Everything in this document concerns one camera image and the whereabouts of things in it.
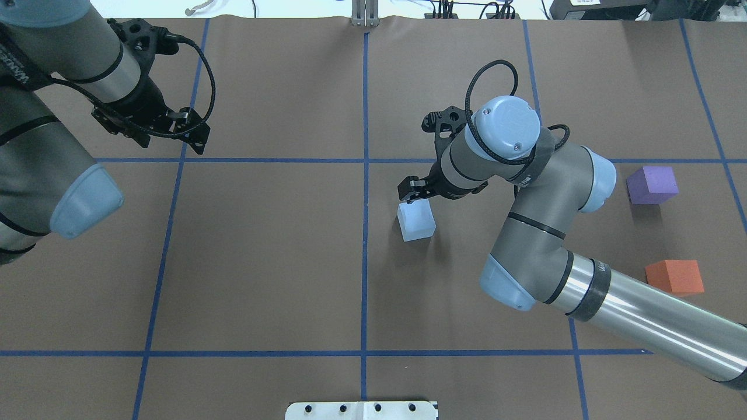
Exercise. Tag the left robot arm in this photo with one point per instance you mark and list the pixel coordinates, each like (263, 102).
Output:
(50, 183)

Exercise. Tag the aluminium frame post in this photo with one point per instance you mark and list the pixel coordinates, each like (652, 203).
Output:
(365, 13)

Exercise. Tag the orange foam block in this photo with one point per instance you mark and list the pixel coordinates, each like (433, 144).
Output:
(681, 278)

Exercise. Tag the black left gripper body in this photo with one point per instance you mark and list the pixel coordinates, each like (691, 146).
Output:
(144, 99)

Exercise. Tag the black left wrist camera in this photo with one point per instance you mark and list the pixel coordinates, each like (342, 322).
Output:
(145, 39)

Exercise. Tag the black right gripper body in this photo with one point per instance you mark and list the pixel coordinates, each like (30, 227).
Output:
(442, 188)

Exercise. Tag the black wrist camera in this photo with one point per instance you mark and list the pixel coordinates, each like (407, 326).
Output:
(145, 39)
(445, 124)

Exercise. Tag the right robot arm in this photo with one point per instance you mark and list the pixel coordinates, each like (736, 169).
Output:
(529, 263)

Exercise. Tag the purple foam block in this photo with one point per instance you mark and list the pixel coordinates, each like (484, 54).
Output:
(652, 185)

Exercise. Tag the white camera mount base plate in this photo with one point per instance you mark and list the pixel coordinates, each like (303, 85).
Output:
(363, 410)

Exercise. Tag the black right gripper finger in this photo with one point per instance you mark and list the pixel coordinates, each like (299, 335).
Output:
(413, 185)
(413, 197)

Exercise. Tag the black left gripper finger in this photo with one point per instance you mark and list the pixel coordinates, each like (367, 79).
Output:
(116, 127)
(189, 127)

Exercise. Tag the light blue foam block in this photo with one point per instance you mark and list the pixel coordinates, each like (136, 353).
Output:
(416, 220)

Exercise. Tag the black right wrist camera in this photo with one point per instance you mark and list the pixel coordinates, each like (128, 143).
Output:
(445, 124)

